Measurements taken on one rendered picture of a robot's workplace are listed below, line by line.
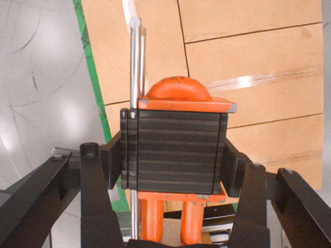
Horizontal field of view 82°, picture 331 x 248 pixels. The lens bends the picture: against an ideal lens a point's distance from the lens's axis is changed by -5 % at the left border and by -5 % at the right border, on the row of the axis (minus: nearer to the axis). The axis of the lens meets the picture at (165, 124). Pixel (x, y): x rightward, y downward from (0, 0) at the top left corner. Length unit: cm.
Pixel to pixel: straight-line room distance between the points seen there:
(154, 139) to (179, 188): 5
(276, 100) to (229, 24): 39
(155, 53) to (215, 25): 28
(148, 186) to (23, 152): 181
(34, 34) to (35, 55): 14
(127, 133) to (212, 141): 7
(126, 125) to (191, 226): 12
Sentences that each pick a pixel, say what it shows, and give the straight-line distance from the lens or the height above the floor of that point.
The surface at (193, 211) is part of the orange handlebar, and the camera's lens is 20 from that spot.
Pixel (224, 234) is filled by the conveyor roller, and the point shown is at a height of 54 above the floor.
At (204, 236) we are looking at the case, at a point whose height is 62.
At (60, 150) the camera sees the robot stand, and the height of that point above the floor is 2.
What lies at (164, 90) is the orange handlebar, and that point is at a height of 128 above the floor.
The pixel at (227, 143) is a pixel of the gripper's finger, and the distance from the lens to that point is 17.
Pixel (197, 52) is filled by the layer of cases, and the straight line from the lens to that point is 91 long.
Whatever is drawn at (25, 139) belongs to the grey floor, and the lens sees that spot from 190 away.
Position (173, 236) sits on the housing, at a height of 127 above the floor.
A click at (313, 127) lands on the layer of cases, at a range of 114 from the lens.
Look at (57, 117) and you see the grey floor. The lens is 170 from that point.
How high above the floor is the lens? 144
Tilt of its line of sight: 77 degrees down
